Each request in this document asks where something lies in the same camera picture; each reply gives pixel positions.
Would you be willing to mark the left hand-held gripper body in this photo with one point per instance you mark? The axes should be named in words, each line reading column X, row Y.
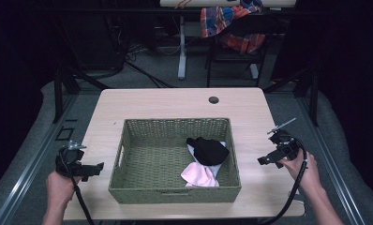
column 72, row 167

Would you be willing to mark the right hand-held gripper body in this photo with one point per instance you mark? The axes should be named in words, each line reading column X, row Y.
column 286, row 145

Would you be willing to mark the person's left hand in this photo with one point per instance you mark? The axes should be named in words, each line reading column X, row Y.
column 59, row 189

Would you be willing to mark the person's right hand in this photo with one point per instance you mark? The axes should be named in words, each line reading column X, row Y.
column 308, row 172

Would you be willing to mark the green woven basket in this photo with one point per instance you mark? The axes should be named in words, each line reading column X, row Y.
column 150, row 162

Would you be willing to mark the black metal stand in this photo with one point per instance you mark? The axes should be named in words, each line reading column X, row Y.
column 313, row 93
column 58, row 90

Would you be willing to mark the black cloth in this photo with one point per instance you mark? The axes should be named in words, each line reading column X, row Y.
column 209, row 151

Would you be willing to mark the pink cloth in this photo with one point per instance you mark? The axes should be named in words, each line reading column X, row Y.
column 198, row 175

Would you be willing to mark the black chair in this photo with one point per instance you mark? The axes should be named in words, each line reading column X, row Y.
column 237, row 59

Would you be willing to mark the white-legged desk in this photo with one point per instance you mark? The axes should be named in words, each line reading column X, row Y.
column 182, row 47

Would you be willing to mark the plaid shirt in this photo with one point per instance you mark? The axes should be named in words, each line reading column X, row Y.
column 219, row 17

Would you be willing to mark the aluminium floor rail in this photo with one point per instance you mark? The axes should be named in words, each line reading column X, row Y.
column 334, row 175
column 28, row 168

